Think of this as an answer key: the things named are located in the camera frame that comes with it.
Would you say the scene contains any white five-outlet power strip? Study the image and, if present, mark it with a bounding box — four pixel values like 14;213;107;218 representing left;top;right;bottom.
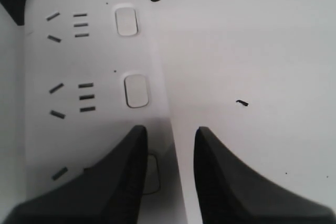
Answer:
23;0;187;223

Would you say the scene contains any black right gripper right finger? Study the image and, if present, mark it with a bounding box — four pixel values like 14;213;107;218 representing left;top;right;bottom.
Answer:
193;126;335;223

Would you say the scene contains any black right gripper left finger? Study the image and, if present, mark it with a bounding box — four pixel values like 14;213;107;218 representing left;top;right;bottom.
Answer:
4;125;147;223

